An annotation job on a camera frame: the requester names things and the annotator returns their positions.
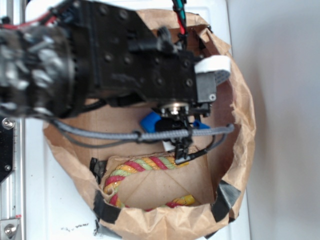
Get white plastic tray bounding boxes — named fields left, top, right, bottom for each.
left=24, top=0, right=251, bottom=240

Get multicolour twisted rope toy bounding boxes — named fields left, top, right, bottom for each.
left=103, top=155, right=189, bottom=209

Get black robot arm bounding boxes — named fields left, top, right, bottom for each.
left=0, top=0, right=234, bottom=164

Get grey braided cable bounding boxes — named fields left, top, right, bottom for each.
left=49, top=118, right=236, bottom=162

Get black metal bracket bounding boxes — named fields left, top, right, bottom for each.
left=0, top=116, right=15, bottom=184

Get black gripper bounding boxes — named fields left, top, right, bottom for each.
left=139, top=51, right=231, bottom=165

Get red green wire bundle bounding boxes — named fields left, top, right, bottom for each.
left=171, top=0, right=189, bottom=43

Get blue plastic bottle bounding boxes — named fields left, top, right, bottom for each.
left=139, top=111, right=209, bottom=134

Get aluminium frame rail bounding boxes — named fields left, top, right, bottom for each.
left=0, top=0, right=26, bottom=240

